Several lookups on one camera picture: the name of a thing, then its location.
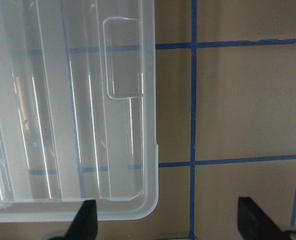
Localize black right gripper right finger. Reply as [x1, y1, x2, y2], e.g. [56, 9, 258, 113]
[238, 197, 296, 240]

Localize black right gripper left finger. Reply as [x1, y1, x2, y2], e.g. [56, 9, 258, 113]
[44, 199, 98, 240]

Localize clear plastic box lid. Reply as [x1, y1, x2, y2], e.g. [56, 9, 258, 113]
[0, 0, 158, 223]

